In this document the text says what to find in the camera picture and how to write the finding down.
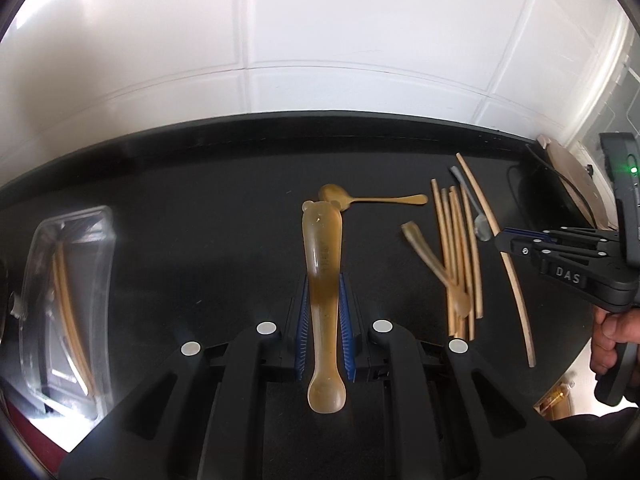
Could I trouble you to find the lone wooden chopstick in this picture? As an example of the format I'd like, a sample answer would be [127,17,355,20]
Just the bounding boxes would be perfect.
[454,152,537,369]

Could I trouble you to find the wooden chopstick bundle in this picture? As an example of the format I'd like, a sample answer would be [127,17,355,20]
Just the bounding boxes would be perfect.
[431,179,484,340]

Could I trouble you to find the beige plastic spoon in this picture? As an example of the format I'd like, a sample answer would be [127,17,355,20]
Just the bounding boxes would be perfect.
[401,221,471,318]

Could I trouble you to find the gold metal spoon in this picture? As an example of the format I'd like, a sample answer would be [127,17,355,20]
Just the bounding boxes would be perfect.
[319,183,428,211]

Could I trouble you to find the translucent amber plastic spoon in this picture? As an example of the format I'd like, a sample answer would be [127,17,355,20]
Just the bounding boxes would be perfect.
[302,200,346,415]

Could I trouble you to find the silver metal spoon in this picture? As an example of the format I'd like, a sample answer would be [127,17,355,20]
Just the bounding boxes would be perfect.
[449,166,492,242]

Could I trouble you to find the person's right hand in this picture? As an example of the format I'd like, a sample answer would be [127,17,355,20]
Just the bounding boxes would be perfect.
[590,307,640,375]

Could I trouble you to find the clear plastic tray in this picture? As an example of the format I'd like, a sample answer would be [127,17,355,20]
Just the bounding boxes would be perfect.
[17,206,117,424]

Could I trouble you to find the black power cable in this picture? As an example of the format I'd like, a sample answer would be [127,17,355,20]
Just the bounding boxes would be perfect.
[506,143,591,201]

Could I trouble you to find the black camera module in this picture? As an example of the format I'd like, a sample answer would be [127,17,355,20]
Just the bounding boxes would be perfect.
[600,132,640,269]

